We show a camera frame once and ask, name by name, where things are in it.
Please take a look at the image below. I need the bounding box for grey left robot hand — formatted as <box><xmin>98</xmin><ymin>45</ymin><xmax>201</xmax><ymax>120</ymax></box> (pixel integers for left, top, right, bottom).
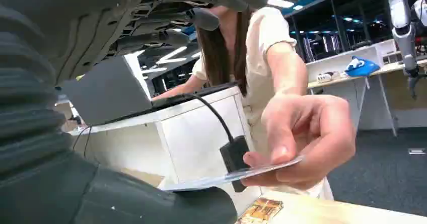
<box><xmin>0</xmin><ymin>0</ymin><xmax>271</xmax><ymax>224</ymax></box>

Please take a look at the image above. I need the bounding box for person's left hand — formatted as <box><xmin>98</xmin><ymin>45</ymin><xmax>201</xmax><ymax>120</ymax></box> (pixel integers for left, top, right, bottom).
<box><xmin>241</xmin><ymin>94</ymin><xmax>357</xmax><ymax>191</ymax></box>

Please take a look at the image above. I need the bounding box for white plastic card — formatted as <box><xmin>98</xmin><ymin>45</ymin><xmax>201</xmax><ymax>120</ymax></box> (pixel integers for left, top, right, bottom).
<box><xmin>163</xmin><ymin>156</ymin><xmax>305</xmax><ymax>192</ymax></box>

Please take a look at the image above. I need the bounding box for wooden top table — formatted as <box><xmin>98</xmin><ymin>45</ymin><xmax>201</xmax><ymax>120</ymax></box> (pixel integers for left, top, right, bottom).
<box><xmin>307</xmin><ymin>59</ymin><xmax>427</xmax><ymax>137</ymax></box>

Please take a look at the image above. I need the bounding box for small white striped object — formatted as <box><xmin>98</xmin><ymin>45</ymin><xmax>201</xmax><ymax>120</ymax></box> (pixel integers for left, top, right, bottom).
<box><xmin>316</xmin><ymin>71</ymin><xmax>341</xmax><ymax>83</ymax></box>

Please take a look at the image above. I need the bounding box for white shelf unit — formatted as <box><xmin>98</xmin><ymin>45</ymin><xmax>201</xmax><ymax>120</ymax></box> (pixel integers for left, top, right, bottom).
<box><xmin>306</xmin><ymin>39</ymin><xmax>398</xmax><ymax>83</ymax></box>

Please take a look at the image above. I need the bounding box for grey laptop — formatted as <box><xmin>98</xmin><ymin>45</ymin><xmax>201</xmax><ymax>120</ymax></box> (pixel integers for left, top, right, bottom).
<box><xmin>61</xmin><ymin>55</ymin><xmax>240</xmax><ymax>127</ymax></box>

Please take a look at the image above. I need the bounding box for blue bag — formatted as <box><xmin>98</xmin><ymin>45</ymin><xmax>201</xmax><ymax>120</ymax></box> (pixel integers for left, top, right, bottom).
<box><xmin>344</xmin><ymin>55</ymin><xmax>381</xmax><ymax>78</ymax></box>

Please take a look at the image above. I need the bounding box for person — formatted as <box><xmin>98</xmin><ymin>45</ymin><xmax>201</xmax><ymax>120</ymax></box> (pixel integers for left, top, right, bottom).
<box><xmin>152</xmin><ymin>6</ymin><xmax>357</xmax><ymax>201</ymax></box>

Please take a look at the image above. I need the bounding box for black power adapter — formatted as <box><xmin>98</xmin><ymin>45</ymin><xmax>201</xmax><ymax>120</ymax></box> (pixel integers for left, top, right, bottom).
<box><xmin>219</xmin><ymin>135</ymin><xmax>251</xmax><ymax>193</ymax></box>

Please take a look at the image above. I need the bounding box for brown printed card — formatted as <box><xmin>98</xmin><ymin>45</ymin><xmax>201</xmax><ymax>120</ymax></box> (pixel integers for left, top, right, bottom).
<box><xmin>235</xmin><ymin>197</ymin><xmax>284</xmax><ymax>224</ymax></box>

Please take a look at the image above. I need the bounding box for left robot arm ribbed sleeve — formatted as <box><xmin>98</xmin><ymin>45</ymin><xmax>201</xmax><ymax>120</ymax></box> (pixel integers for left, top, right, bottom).
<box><xmin>0</xmin><ymin>3</ymin><xmax>76</xmax><ymax>183</ymax></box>

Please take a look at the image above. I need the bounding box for white cabinet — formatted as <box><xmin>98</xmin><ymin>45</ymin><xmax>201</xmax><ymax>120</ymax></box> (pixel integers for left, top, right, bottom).
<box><xmin>68</xmin><ymin>86</ymin><xmax>264</xmax><ymax>216</ymax></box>

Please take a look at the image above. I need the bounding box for ceiling light panel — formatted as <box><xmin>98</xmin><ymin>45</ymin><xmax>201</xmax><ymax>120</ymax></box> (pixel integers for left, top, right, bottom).
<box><xmin>266</xmin><ymin>0</ymin><xmax>295</xmax><ymax>9</ymax></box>

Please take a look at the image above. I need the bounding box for black power cable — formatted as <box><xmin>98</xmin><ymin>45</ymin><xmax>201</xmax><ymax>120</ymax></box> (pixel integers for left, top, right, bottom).
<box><xmin>180</xmin><ymin>93</ymin><xmax>235</xmax><ymax>143</ymax></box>

